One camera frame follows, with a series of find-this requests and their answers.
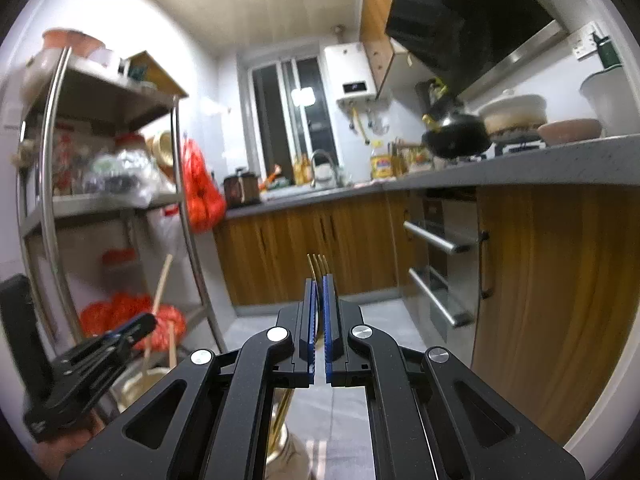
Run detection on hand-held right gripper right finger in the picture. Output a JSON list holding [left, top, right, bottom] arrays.
[[322, 274, 586, 480]]

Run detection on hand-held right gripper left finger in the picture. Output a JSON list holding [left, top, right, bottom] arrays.
[[60, 277, 321, 480]]

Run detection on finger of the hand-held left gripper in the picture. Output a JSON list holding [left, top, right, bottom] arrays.
[[50, 312, 158, 377], [22, 342, 136, 443]]

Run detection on gold fork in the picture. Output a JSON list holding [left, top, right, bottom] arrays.
[[270, 390, 292, 456], [306, 253, 330, 341]]

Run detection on cream floral ceramic utensil holder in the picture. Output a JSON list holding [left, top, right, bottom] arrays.
[[114, 366, 323, 480]]

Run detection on person's left hand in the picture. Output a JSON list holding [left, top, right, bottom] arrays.
[[37, 407, 111, 461]]

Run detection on orange plastic bag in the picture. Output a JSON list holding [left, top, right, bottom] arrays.
[[80, 292, 186, 352]]

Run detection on wooden base cabinets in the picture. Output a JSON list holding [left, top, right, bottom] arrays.
[[215, 195, 406, 306]]

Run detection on white plastic bag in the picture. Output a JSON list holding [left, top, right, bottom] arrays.
[[155, 205, 187, 281]]

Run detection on built-in steel oven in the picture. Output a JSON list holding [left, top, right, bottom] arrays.
[[402, 195, 481, 341]]

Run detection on dark red rice cooker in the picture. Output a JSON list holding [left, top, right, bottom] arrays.
[[222, 167, 262, 207]]

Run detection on metal sink faucet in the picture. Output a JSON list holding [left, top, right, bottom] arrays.
[[310, 150, 341, 186]]

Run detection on clear bag with dark contents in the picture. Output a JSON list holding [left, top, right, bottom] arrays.
[[85, 152, 166, 206]]

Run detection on orange mesh bag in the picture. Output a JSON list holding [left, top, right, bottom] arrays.
[[181, 137, 227, 233]]

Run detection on yellow oil bottles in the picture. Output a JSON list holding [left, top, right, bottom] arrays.
[[370, 141, 393, 179]]

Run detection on sauce bottles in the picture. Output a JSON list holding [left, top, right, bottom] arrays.
[[392, 142, 431, 171]]

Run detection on clear bag of dried goods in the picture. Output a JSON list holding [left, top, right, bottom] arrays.
[[50, 125, 101, 196]]

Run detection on kitchen window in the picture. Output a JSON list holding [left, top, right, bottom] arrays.
[[247, 57, 341, 181]]

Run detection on black wok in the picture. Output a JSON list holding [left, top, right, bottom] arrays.
[[422, 112, 493, 158]]

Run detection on wooden side base cabinet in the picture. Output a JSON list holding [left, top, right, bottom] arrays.
[[472, 185, 640, 443]]

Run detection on white water heater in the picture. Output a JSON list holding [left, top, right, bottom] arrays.
[[324, 44, 378, 106]]

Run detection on grey kitchen countertop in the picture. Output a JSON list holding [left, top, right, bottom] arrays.
[[225, 147, 640, 218]]

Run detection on stainless steel shelf rack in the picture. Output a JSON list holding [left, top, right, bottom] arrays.
[[17, 45, 236, 361]]

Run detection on cardboard box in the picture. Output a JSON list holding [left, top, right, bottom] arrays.
[[122, 51, 188, 98]]

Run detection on white cooking pot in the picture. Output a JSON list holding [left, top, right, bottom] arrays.
[[477, 92, 548, 141]]

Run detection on pink shallow bowl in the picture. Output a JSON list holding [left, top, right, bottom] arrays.
[[539, 119, 603, 147]]

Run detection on black range hood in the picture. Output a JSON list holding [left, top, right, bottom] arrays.
[[385, 0, 571, 106]]

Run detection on white plastic container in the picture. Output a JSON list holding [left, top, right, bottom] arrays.
[[580, 67, 640, 136]]

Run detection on wooden wall cabinet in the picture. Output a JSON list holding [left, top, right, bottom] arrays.
[[360, 0, 416, 98]]

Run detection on wall power socket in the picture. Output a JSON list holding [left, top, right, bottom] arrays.
[[570, 22, 608, 61]]

